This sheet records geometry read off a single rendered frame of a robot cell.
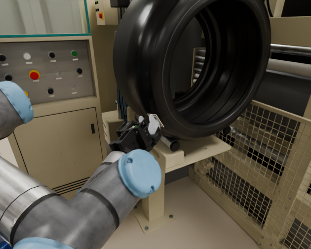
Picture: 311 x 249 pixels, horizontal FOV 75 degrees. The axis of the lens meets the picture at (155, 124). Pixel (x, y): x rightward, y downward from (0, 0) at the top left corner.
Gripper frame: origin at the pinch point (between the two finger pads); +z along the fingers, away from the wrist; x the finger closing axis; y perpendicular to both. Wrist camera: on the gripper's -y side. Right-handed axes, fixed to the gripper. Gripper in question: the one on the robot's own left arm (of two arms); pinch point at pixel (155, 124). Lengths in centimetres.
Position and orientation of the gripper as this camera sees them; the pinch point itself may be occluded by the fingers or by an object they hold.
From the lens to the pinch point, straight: 64.7
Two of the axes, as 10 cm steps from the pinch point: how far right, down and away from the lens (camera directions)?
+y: -3.6, -8.4, -4.1
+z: 3.5, -5.3, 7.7
